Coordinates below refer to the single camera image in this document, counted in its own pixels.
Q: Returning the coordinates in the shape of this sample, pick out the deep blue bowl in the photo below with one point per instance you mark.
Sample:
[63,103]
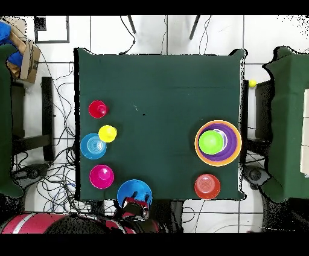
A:
[134,186]

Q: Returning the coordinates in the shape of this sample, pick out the large yellow bowl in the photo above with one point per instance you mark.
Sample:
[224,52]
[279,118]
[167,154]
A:
[217,164]

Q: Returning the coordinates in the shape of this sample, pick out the small green bowl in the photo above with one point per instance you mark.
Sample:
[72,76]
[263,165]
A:
[211,142]

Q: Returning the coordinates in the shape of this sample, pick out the purple bowl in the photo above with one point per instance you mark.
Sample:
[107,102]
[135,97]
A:
[233,142]

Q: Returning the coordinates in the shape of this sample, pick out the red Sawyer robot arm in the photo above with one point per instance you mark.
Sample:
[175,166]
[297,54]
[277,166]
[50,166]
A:
[36,223]

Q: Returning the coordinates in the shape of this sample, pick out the small pink bowl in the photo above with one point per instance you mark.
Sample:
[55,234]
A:
[101,177]

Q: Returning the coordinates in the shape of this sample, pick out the black power box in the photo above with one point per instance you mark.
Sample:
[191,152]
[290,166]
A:
[97,206]

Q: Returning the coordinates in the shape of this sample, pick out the shallow blue bowl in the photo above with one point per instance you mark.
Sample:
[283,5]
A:
[93,151]

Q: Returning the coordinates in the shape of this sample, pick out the small orange bowl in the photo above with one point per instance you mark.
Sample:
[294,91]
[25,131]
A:
[207,186]

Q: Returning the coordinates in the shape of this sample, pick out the yellow cup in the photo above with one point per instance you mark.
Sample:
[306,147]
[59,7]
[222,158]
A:
[107,134]

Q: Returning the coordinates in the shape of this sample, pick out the red cup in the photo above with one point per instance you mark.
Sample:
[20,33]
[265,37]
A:
[96,110]

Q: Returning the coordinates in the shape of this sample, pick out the dark green tablecloth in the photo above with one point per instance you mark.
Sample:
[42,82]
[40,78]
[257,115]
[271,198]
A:
[157,96]

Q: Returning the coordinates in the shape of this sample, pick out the black bench stand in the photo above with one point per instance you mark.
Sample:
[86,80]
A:
[47,108]

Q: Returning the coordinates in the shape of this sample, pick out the green cloth covered table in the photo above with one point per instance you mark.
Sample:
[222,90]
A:
[4,120]
[289,108]

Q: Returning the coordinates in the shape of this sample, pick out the small yellow ball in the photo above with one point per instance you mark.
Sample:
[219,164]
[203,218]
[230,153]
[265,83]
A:
[252,83]

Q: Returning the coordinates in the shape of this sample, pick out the cardboard box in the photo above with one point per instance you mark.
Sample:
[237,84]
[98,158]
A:
[30,62]

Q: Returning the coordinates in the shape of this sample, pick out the black tripod leg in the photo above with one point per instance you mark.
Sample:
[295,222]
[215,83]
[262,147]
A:
[131,24]
[194,27]

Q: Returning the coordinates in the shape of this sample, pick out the white board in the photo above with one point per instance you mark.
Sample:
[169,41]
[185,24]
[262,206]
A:
[305,132]

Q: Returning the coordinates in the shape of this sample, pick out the blue bag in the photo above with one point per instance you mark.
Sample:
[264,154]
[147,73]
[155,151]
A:
[4,33]

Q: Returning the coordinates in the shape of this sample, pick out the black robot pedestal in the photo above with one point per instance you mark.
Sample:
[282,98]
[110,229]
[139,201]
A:
[173,215]

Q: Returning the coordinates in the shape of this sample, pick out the black pedestal foot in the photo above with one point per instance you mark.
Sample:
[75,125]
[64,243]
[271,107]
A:
[254,174]
[31,172]

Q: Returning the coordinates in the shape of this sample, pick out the black square floor frame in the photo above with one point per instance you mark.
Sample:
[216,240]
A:
[52,41]

